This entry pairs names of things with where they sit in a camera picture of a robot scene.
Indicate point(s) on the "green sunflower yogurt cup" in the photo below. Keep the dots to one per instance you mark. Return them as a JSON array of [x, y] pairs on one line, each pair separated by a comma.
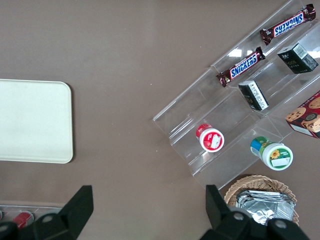
[[277, 156]]

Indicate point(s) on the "red chocolate chip cookie box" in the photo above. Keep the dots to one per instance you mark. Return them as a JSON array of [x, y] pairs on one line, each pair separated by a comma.
[[307, 115]]

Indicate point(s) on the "cream plastic tray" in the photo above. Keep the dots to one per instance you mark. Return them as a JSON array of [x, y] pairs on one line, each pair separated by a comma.
[[32, 120]]

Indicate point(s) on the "clear acrylic bottle rack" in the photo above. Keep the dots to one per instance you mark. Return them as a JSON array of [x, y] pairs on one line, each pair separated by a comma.
[[37, 208]]

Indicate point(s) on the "light wicker basket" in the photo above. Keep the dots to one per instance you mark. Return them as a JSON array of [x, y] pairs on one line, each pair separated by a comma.
[[252, 182]]

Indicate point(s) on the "Snickers chocolate bar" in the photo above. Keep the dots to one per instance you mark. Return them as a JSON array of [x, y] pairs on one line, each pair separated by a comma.
[[287, 25], [242, 66]]

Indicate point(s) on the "small black carton box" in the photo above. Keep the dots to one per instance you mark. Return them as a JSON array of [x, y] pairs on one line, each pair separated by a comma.
[[296, 60], [253, 96]]

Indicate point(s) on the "foil wrapped package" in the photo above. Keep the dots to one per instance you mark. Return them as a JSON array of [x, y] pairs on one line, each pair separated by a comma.
[[260, 216], [282, 207]]

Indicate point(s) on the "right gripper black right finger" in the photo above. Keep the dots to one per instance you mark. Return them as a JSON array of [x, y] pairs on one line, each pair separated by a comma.
[[225, 225]]

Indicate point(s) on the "clear acrylic stepped shelf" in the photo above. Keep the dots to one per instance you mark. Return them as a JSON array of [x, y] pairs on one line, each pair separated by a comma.
[[225, 110]]

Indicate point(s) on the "red yogurt cup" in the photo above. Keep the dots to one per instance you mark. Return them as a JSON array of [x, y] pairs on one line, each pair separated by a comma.
[[211, 140]]

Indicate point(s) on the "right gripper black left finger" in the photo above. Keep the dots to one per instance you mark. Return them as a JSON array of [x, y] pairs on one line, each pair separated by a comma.
[[72, 215]]

